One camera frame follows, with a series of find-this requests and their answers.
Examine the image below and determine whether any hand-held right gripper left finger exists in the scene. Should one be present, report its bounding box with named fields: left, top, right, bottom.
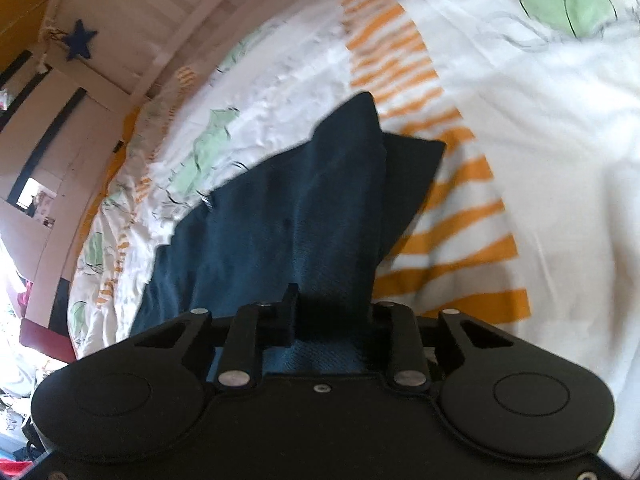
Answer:
left=132, top=283, right=301, bottom=390

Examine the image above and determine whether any dark blue garment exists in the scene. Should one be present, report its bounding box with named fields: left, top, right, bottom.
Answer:
left=131, top=91, right=447, bottom=377

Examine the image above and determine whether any white wooden bed frame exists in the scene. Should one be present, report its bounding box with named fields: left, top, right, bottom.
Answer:
left=0, top=0, right=357, bottom=331

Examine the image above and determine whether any white printed duvet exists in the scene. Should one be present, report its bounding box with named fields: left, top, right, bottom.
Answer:
left=67, top=0, right=640, bottom=461

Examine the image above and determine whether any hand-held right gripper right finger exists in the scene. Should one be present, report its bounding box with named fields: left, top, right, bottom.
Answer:
left=369, top=301, right=517, bottom=391

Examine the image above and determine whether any blue star decoration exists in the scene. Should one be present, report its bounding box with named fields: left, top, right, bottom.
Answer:
left=61, top=19, right=99, bottom=62

